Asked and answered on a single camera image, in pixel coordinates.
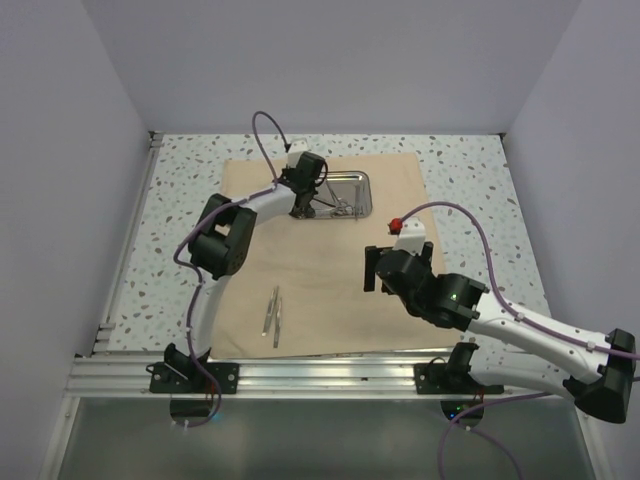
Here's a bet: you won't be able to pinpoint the steel instrument tray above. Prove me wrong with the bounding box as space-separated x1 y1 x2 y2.
300 170 373 220

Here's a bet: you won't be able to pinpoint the beige cloth wrap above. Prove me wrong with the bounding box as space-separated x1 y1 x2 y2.
211 153 459 358

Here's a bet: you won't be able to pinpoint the steel tweezers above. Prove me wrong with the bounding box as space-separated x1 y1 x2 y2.
273 298 283 349
261 285 279 337

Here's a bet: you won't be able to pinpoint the steel scissors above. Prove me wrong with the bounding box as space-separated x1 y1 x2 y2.
314 183 344 218

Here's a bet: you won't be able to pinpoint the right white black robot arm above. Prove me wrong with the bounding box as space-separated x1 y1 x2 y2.
364 243 636 424

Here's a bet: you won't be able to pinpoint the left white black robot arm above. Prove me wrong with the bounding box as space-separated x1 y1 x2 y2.
164 151 329 393

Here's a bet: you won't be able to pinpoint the steel clamp in tray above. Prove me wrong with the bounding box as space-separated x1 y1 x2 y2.
330 199 353 218

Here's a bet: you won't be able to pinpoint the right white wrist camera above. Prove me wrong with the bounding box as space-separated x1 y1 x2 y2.
389 216 426 256

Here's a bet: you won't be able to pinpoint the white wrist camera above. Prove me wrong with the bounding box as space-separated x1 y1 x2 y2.
286 137 308 168
389 216 426 256

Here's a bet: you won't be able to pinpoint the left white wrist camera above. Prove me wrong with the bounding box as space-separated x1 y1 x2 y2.
286 137 308 168

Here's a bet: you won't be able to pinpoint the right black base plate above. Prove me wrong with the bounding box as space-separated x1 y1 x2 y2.
413 355 486 395

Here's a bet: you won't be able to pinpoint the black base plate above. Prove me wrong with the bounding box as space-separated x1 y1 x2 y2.
413 355 486 395
145 362 240 395

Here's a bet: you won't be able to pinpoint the aluminium front rail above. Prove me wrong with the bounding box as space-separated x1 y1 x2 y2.
64 349 586 401

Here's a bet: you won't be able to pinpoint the aluminium rail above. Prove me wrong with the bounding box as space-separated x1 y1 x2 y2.
64 349 586 401
90 131 164 356

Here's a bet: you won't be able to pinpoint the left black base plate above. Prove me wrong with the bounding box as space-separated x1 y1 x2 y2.
145 362 240 395

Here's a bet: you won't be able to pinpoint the aluminium left side rail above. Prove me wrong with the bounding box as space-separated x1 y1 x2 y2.
90 131 164 356

